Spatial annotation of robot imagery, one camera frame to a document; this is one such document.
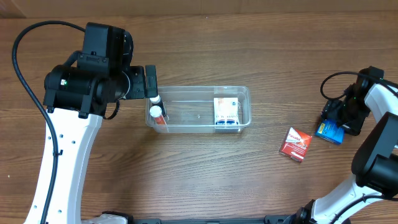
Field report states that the dark bottle white cap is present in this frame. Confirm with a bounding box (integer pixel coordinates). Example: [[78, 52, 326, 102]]
[[150, 95, 167, 117]]

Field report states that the orange tube white cap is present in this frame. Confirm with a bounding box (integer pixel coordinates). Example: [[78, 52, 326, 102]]
[[149, 106, 166, 125]]

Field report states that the red Panadol box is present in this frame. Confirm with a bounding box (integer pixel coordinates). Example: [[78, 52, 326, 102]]
[[279, 127, 313, 162]]

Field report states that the white blue medicine box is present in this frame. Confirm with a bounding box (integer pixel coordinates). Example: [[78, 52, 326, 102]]
[[213, 98, 239, 125]]

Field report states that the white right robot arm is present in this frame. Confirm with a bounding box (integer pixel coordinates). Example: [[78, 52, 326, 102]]
[[285, 66, 397, 223]]

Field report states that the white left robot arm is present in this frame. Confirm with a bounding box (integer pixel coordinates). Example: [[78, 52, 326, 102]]
[[26, 22, 158, 223]]

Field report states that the clear plastic container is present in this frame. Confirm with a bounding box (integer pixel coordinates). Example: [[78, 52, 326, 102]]
[[146, 86, 251, 133]]

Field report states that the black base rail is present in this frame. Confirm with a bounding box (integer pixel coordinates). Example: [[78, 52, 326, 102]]
[[99, 206, 351, 224]]

